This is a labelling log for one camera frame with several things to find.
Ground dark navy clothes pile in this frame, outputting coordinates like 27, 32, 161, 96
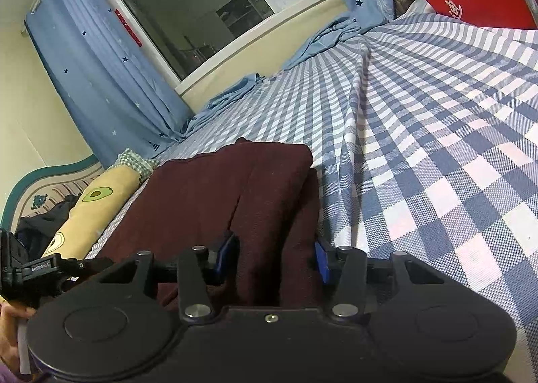
14, 195, 79, 260

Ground person's left hand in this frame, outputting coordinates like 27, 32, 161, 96
0, 301, 36, 383

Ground blue white checkered bedsheet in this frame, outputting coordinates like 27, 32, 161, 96
85, 12, 538, 383

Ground teal cream headboard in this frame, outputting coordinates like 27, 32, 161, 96
1, 156, 104, 232

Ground left blue star curtain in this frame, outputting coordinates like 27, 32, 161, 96
24, 0, 270, 168

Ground maroon vintage print sweatshirt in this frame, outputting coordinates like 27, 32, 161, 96
99, 138, 322, 308

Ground yellow avocado print quilt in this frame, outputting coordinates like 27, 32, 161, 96
44, 148, 159, 259

